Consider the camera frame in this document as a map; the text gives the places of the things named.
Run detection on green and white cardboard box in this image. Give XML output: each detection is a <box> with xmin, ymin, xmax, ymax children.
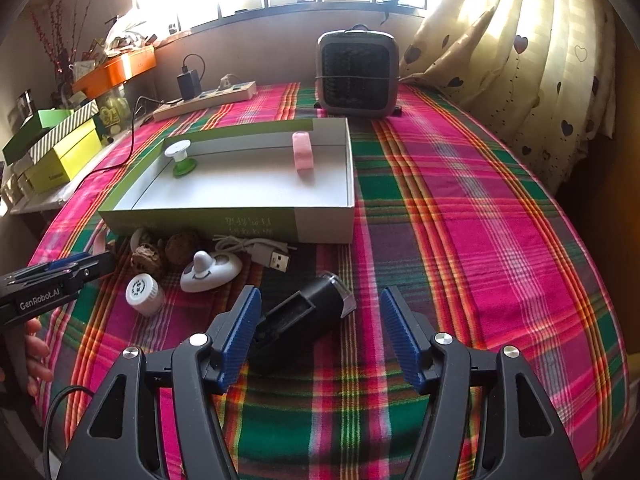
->
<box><xmin>98</xmin><ymin>117</ymin><xmax>357</xmax><ymax>245</ymax></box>

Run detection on white round gadget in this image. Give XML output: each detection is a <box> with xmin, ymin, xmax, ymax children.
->
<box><xmin>180</xmin><ymin>251</ymin><xmax>243</xmax><ymax>293</ymax></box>

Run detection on white power strip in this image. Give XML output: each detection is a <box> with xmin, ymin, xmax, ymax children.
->
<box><xmin>152</xmin><ymin>81</ymin><xmax>258</xmax><ymax>122</ymax></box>

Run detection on yellow-green jar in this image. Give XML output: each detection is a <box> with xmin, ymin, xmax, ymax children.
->
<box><xmin>97</xmin><ymin>87</ymin><xmax>126</xmax><ymax>141</ymax></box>

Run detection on white USB cable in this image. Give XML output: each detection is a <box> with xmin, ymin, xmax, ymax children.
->
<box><xmin>212</xmin><ymin>234</ymin><xmax>293</xmax><ymax>273</ymax></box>

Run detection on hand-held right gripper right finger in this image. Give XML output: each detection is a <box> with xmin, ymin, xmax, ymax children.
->
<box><xmin>379</xmin><ymin>285</ymin><xmax>583</xmax><ymax>480</ymax></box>

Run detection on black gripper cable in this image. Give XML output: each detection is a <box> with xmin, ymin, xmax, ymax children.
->
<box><xmin>42</xmin><ymin>385</ymin><xmax>101</xmax><ymax>461</ymax></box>

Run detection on white plastic bag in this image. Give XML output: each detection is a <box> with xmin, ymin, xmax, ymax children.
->
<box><xmin>102</xmin><ymin>12</ymin><xmax>166</xmax><ymax>53</ymax></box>

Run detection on green jar white lid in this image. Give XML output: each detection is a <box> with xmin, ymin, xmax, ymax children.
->
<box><xmin>164</xmin><ymin>140</ymin><xmax>199</xmax><ymax>179</ymax></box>

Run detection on black cylindrical device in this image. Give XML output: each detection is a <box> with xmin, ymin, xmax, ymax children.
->
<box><xmin>248</xmin><ymin>271</ymin><xmax>357</xmax><ymax>375</ymax></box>

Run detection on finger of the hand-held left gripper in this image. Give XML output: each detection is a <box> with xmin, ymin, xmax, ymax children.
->
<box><xmin>47</xmin><ymin>251</ymin><xmax>117</xmax><ymax>291</ymax></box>
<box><xmin>0</xmin><ymin>254</ymin><xmax>96</xmax><ymax>281</ymax></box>

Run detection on red artificial branches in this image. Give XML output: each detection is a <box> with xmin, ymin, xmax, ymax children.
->
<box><xmin>30</xmin><ymin>0</ymin><xmax>101</xmax><ymax>96</ymax></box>

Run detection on orange storage box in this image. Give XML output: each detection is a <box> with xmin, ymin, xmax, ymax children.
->
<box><xmin>72</xmin><ymin>45</ymin><xmax>157</xmax><ymax>98</ymax></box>

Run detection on brown walnut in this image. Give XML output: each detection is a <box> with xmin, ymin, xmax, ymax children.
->
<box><xmin>131</xmin><ymin>242</ymin><xmax>164</xmax><ymax>278</ymax></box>
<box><xmin>165</xmin><ymin>232</ymin><xmax>197</xmax><ymax>266</ymax></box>

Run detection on person's left hand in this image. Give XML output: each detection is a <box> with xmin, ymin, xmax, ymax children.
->
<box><xmin>0</xmin><ymin>317</ymin><xmax>56</xmax><ymax>396</ymax></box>

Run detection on dark green box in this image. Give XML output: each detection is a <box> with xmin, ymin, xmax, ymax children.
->
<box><xmin>2</xmin><ymin>100</ymin><xmax>98</xmax><ymax>166</ymax></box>

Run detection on small white bottle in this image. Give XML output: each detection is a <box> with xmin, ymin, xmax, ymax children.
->
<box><xmin>125</xmin><ymin>273</ymin><xmax>166</xmax><ymax>317</ymax></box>

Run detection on cream heart print curtain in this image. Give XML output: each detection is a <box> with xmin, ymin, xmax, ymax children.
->
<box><xmin>400</xmin><ymin>0</ymin><xmax>618</xmax><ymax>171</ymax></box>

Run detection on pink foam block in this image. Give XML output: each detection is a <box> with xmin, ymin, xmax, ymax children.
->
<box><xmin>291</xmin><ymin>131</ymin><xmax>316</xmax><ymax>173</ymax></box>

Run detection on pink green plaid tablecloth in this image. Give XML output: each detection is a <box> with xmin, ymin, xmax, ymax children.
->
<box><xmin>27</xmin><ymin>82</ymin><xmax>631</xmax><ymax>480</ymax></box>

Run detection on striped box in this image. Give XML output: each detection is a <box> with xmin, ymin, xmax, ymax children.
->
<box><xmin>29</xmin><ymin>112</ymin><xmax>100</xmax><ymax>166</ymax></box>

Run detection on black charger adapter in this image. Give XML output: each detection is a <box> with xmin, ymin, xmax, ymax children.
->
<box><xmin>177</xmin><ymin>55</ymin><xmax>207</xmax><ymax>101</ymax></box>

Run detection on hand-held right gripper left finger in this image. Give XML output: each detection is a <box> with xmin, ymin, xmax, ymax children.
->
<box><xmin>60</xmin><ymin>285</ymin><xmax>263</xmax><ymax>480</ymax></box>

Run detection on black power cable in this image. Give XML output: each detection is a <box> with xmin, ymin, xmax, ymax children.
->
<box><xmin>65</xmin><ymin>95</ymin><xmax>161</xmax><ymax>196</ymax></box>

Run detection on small grey space heater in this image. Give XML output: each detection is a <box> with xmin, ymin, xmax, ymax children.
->
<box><xmin>314</xmin><ymin>25</ymin><xmax>403</xmax><ymax>118</ymax></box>

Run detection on yellow-green box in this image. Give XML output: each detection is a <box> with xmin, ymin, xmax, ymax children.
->
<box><xmin>24</xmin><ymin>125</ymin><xmax>104</xmax><ymax>194</ymax></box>

